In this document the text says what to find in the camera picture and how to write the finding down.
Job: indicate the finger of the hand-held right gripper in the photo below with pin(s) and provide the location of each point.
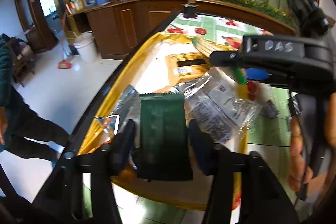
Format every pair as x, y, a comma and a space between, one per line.
275, 54
258, 74

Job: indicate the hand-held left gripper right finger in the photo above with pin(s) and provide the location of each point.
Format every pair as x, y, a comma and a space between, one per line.
199, 148

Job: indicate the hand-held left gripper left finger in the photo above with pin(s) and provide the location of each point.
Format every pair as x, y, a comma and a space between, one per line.
124, 142

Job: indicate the dark green packet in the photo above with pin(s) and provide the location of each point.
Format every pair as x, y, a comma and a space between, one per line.
164, 134

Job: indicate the silver foil packet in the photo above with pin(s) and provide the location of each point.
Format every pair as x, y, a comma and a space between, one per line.
126, 103

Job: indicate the clear packet with dark contents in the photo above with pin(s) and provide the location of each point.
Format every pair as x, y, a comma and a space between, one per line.
218, 108

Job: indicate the yellow-green cracker packet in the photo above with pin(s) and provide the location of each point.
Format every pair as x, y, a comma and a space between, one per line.
210, 45

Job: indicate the orange cracker packet with barcode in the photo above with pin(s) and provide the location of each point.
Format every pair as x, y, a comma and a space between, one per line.
186, 66

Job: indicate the yellow shallow cardboard box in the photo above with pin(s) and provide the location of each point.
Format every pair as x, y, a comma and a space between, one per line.
152, 66

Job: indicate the person's right hand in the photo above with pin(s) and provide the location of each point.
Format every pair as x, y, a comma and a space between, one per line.
296, 155

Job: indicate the small dark jar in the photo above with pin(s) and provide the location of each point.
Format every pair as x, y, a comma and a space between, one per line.
191, 8

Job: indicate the red broom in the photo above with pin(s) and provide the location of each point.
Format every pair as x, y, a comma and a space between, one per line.
65, 62

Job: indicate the white bucket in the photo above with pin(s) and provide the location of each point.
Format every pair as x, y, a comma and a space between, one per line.
86, 47

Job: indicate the wooden chair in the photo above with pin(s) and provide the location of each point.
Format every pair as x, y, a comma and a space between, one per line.
22, 58

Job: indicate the small cardboard box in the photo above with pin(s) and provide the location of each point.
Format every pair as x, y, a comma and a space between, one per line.
77, 6

